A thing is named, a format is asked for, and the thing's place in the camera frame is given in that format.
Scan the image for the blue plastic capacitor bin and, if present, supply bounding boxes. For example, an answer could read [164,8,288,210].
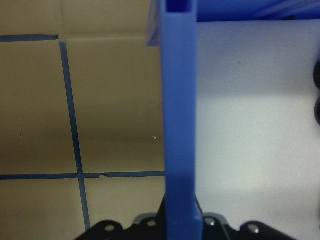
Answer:
[161,0,320,240]

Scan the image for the white foam bin liner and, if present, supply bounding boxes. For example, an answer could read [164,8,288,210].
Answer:
[195,20,320,240]

